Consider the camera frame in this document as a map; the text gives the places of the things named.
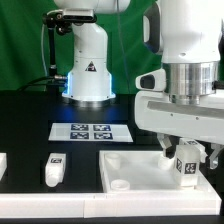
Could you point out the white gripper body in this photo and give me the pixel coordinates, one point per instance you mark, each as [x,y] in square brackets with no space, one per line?
[205,122]

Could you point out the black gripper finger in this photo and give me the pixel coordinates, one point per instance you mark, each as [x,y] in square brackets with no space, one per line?
[214,150]
[166,144]

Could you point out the white square tabletop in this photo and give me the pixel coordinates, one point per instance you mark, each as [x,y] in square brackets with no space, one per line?
[145,171]

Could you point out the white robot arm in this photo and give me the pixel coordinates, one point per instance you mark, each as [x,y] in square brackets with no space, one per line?
[183,98]

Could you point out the white sheet with tags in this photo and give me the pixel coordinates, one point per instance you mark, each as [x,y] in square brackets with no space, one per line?
[89,132]

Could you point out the white L-shaped obstacle fence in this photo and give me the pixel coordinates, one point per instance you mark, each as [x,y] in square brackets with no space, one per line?
[112,204]

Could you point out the white obstacle piece left edge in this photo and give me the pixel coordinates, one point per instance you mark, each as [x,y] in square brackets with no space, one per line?
[3,164]

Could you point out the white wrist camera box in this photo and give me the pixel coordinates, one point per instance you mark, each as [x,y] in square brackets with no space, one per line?
[152,81]

